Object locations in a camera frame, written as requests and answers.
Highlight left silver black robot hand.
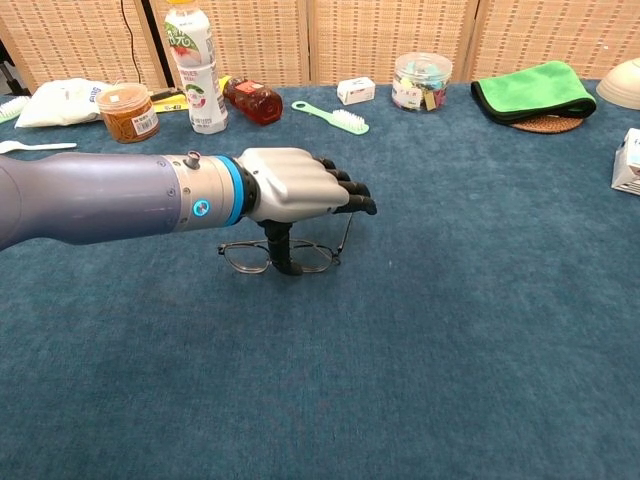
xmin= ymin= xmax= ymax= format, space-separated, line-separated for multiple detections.
xmin=238 ymin=147 xmax=378 ymax=276

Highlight thin black-framed eyeglasses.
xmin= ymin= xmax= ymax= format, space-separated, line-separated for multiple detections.
xmin=217 ymin=212 xmax=355 ymax=275

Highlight mint green scrub brush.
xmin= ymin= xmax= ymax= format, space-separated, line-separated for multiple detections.
xmin=291 ymin=100 xmax=370 ymax=136
xmin=0 ymin=95 xmax=31 ymax=125

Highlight red tea bottle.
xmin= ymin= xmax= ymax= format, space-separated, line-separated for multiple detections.
xmin=222 ymin=76 xmax=284 ymax=126

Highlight small white box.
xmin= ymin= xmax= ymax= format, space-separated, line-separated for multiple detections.
xmin=336 ymin=76 xmax=377 ymax=106

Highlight white labelled drink bottle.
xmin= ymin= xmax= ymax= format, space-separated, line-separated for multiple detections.
xmin=163 ymin=0 xmax=230 ymax=135

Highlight yellow flat package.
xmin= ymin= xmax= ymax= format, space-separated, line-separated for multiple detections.
xmin=149 ymin=74 xmax=234 ymax=114

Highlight bamboo folding screen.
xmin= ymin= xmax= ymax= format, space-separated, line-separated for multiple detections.
xmin=0 ymin=0 xmax=640 ymax=95

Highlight clear jar of binder clips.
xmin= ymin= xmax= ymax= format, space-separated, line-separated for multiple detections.
xmin=391 ymin=51 xmax=454 ymax=113

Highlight clear jar of rubber bands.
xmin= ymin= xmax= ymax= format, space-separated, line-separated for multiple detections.
xmin=94 ymin=82 xmax=161 ymax=145

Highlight white plastic bag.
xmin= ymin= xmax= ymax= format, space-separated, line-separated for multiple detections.
xmin=14 ymin=78 xmax=116 ymax=129

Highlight green microfibre cloth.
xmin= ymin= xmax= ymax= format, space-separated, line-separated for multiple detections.
xmin=470 ymin=60 xmax=598 ymax=126

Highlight brown woven coaster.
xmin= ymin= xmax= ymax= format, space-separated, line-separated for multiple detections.
xmin=507 ymin=115 xmax=584 ymax=135

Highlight white plastic spoon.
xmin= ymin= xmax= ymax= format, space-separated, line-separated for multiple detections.
xmin=0 ymin=140 xmax=79 ymax=155

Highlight white blue milk carton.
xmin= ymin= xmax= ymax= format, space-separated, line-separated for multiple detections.
xmin=610 ymin=127 xmax=640 ymax=196

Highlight cream ceramic bowl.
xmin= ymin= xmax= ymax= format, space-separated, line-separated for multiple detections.
xmin=595 ymin=57 xmax=640 ymax=111

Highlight thin black hanging cable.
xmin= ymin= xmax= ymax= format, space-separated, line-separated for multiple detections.
xmin=119 ymin=0 xmax=139 ymax=84

